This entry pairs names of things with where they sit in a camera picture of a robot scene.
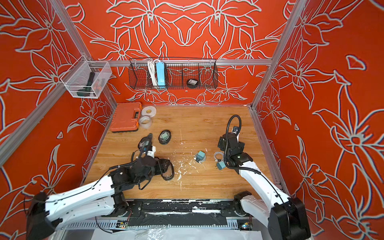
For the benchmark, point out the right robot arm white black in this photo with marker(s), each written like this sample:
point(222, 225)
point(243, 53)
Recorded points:
point(285, 217)

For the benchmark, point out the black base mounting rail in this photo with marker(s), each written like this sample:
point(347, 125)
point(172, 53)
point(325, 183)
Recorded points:
point(185, 213)

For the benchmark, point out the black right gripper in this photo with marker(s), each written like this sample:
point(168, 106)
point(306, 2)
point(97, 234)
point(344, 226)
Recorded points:
point(221, 144)

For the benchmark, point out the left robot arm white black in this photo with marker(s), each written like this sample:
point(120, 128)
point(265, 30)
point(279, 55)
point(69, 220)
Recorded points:
point(104, 197)

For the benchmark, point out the clear acrylic wall box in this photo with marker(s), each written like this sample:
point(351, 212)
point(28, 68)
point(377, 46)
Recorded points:
point(77, 75)

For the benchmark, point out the white tape roll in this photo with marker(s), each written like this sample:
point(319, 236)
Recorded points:
point(149, 111)

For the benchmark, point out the black wire wall basket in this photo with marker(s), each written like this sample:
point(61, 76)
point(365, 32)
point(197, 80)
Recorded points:
point(143, 73)

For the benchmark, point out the orange plastic tool case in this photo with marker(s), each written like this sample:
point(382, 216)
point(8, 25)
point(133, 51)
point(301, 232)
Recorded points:
point(126, 117)

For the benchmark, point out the black charger in basket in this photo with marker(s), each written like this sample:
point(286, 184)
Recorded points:
point(192, 83)

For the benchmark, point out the teal charger near right arm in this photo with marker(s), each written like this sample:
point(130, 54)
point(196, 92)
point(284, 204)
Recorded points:
point(221, 165)

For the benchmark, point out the light blue power bank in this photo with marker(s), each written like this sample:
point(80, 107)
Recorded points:
point(160, 66)

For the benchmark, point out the clear tape roll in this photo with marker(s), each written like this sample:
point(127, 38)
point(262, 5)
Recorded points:
point(145, 122)

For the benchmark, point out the teal charger front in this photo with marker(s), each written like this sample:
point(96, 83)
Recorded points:
point(200, 157)

